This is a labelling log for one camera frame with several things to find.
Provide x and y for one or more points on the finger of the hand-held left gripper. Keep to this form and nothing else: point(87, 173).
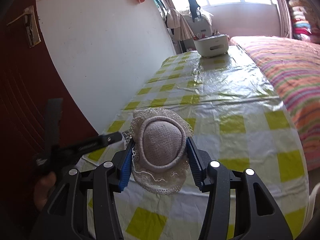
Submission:
point(111, 138)

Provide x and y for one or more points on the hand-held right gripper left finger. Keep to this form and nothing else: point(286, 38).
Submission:
point(126, 170)

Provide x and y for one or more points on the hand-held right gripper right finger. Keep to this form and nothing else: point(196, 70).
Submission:
point(196, 167)

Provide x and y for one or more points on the grey knitted lace hat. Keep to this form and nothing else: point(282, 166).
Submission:
point(161, 147)

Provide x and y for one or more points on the cream plastic bin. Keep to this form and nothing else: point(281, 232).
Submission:
point(311, 200)

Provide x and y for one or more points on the person's left hand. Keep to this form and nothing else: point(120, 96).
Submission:
point(42, 190)

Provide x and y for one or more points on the dark red wooden door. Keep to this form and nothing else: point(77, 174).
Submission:
point(20, 92)

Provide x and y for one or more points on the white plastic basket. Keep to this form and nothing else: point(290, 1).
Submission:
point(212, 45)

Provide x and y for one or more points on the striped bedsheet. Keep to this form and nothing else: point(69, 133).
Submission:
point(287, 75)

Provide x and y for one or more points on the beige hanging garments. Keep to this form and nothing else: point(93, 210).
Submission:
point(178, 22)

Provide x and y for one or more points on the white washing machine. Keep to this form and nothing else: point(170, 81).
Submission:
point(201, 25)

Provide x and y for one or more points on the black hanging garment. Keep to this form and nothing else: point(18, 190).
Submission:
point(193, 2)

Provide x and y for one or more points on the stack of folded blankets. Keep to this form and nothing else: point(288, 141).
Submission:
point(301, 17)

